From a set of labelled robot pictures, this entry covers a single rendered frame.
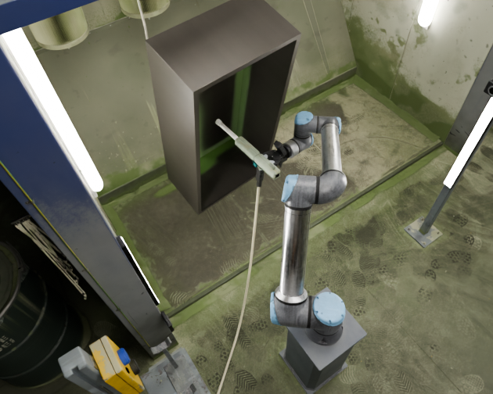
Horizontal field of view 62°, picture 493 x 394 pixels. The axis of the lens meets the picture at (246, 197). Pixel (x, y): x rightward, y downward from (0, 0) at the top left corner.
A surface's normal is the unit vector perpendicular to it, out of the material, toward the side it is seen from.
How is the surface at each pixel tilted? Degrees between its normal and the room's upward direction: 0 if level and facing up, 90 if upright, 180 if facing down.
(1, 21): 90
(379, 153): 0
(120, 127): 57
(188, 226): 0
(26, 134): 90
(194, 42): 12
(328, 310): 5
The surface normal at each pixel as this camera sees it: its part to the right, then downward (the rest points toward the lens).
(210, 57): 0.09, -0.45
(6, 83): 0.56, 0.66
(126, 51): 0.44, 0.23
